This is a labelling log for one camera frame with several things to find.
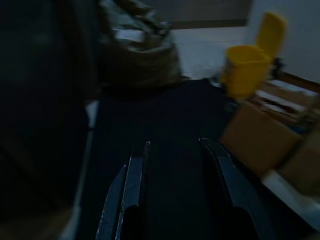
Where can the brown wooden skirting board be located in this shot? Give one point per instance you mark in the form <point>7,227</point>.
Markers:
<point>302,81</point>

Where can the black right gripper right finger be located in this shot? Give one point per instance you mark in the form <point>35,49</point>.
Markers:
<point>235,182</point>

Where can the dark floor mat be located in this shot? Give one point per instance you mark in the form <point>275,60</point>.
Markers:
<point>162,110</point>

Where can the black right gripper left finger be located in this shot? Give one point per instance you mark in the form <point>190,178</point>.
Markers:
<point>127,185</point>

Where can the grey plastic trash bag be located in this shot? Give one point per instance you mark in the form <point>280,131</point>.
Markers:
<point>140,55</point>

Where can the brown cardboard box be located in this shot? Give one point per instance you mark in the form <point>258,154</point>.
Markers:
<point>257,140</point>

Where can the yellow lidded rubbish bin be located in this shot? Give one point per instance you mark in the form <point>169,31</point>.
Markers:
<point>245,72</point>

